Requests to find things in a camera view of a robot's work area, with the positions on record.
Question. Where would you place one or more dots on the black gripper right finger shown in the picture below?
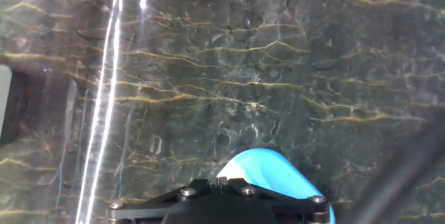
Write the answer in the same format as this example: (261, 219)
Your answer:
(299, 206)

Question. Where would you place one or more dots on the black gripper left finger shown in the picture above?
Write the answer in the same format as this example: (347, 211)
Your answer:
(153, 206)

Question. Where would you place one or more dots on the red push button box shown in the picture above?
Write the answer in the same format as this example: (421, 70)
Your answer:
(4, 95)

